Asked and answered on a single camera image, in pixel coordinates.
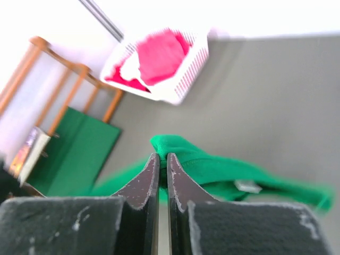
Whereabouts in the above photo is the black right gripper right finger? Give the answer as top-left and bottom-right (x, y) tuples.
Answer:
(167, 153), (332, 255)

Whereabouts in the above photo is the wooden book rack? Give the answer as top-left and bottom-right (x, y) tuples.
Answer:
(1, 36), (124, 137)

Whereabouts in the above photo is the Roald Dahl book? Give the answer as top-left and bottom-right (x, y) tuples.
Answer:
(10, 127), (50, 185)

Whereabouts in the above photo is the white plastic laundry basket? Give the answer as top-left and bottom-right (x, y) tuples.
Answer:
(100, 26), (216, 105)

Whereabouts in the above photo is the green folding board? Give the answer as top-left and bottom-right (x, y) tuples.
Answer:
(27, 108), (121, 197)

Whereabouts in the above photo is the white shirt in basket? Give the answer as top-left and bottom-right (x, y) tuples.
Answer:
(119, 52), (148, 92)

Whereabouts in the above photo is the green t shirt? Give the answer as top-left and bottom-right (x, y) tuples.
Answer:
(90, 134), (336, 213)

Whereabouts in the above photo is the crimson red t shirt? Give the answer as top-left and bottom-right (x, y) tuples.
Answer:
(105, 29), (192, 88)

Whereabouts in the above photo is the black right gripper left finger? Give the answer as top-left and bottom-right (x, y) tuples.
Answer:
(1, 154), (160, 254)

